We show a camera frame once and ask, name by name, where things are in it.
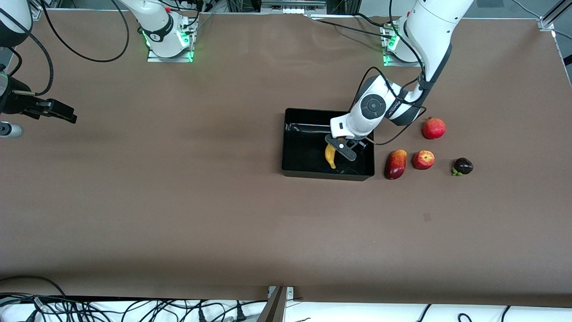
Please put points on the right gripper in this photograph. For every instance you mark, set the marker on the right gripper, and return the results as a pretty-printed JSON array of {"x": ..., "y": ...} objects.
[{"x": 17, "y": 104}]

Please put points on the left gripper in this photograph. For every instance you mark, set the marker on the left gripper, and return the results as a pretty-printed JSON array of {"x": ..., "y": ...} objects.
[{"x": 361, "y": 150}]

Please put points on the yellow banana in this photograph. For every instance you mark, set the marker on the yellow banana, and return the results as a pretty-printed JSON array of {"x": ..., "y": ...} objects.
[{"x": 330, "y": 157}]

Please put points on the black rectangular plastic box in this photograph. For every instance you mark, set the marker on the black rectangular plastic box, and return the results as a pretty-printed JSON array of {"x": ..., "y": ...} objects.
[{"x": 304, "y": 152}]

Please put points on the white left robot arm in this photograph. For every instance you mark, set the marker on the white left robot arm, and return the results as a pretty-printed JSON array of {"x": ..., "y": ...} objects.
[{"x": 433, "y": 27}]

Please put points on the metal base plate left arm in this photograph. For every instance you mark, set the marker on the metal base plate left arm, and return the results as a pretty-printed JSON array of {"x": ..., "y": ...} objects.
[{"x": 397, "y": 63}]

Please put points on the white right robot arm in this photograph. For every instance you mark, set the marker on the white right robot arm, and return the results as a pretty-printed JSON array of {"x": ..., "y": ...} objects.
[{"x": 156, "y": 22}]

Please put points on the red mango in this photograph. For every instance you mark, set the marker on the red mango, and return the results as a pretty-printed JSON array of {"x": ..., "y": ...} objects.
[{"x": 396, "y": 164}]

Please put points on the red yellow apple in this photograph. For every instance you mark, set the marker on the red yellow apple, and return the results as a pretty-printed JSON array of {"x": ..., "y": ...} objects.
[{"x": 423, "y": 160}]

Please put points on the red pomegranate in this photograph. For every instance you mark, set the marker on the red pomegranate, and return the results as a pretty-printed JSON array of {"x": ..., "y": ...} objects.
[{"x": 434, "y": 129}]

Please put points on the dark purple mangosteen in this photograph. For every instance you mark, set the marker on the dark purple mangosteen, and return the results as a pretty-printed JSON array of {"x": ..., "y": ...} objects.
[{"x": 463, "y": 167}]

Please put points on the silver power strip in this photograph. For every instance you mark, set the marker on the silver power strip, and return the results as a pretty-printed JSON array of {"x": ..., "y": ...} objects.
[{"x": 292, "y": 9}]

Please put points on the dark metal pole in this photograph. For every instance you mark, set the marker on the dark metal pole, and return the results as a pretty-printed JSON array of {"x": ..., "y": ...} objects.
[{"x": 275, "y": 308}]

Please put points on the silver metal bracket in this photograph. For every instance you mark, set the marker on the silver metal bracket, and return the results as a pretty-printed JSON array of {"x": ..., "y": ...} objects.
[{"x": 290, "y": 293}]

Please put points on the aluminium frame profile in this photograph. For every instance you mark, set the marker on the aluminium frame profile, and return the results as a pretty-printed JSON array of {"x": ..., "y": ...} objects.
[{"x": 547, "y": 21}]

